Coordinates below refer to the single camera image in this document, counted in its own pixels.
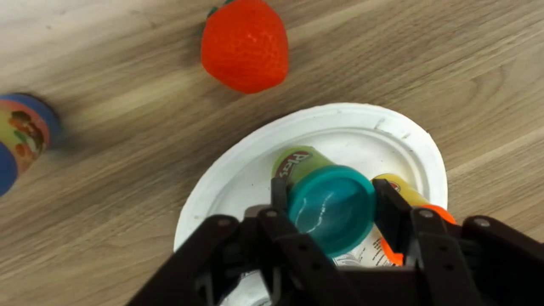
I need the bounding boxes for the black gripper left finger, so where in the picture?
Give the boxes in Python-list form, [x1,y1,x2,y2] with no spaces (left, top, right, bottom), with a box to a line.
[270,176,288,215]

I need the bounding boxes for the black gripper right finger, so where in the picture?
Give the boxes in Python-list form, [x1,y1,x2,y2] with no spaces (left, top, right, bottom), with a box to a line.
[372,178,412,253]

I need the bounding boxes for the orange lid play-doh tub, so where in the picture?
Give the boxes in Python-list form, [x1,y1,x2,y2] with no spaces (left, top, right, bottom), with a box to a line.
[372,173,457,266]

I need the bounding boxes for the tall white supplement bottle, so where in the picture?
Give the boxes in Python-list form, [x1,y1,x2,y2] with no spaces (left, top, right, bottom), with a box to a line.
[332,225,392,266]

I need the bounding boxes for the teal lid play-doh tub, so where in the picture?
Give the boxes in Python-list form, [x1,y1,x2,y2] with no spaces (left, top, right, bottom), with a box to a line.
[271,146,377,258]

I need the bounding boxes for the red strawberry toy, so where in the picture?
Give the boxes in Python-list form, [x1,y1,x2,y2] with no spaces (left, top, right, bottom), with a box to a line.
[200,0,288,93]

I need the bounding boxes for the blue toy bottle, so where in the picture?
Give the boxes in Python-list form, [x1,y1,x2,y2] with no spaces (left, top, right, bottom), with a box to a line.
[0,93,60,195]

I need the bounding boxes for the white paper plate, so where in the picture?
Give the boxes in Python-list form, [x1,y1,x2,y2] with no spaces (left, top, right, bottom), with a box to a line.
[171,101,448,306]

